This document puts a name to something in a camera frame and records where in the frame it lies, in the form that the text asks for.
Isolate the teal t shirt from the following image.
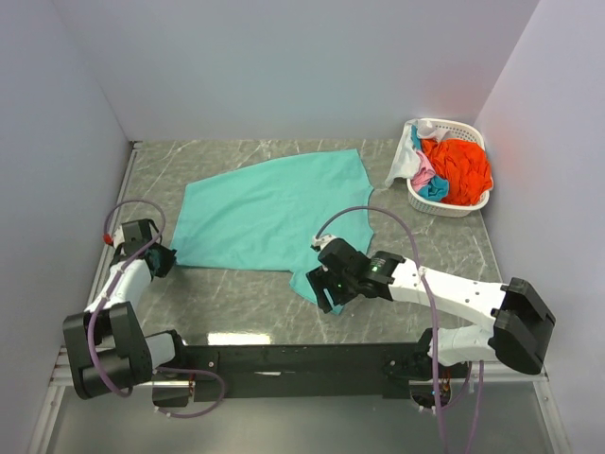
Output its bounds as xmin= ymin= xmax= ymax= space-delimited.
xmin=171 ymin=149 xmax=373 ymax=303

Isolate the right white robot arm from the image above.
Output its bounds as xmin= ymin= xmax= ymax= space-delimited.
xmin=306 ymin=235 xmax=556 ymax=377

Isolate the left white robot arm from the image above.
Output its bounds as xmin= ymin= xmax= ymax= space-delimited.
xmin=62 ymin=218 xmax=189 ymax=399

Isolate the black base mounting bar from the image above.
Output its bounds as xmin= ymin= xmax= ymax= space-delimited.
xmin=152 ymin=342 xmax=433 ymax=408

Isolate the blue cloth in basket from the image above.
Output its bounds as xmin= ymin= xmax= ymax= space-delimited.
xmin=410 ymin=126 xmax=449 ymax=202

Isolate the white cloth in basket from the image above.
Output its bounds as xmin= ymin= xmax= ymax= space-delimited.
xmin=385 ymin=118 xmax=445 ymax=187

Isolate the pink cloth in basket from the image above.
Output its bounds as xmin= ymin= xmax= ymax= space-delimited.
xmin=411 ymin=150 xmax=436 ymax=192

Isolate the orange t shirt in basket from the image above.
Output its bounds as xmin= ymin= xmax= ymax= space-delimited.
xmin=421 ymin=138 xmax=493 ymax=206

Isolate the white laundry basket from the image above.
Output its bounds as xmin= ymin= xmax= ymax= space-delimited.
xmin=406 ymin=118 xmax=493 ymax=218

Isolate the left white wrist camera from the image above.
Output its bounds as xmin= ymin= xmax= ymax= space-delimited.
xmin=103 ymin=225 xmax=125 ymax=249

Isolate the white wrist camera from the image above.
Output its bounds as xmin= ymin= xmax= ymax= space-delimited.
xmin=311 ymin=234 xmax=336 ymax=253
xmin=103 ymin=225 xmax=125 ymax=249

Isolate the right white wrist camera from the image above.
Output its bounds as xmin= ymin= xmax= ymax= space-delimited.
xmin=311 ymin=234 xmax=336 ymax=253

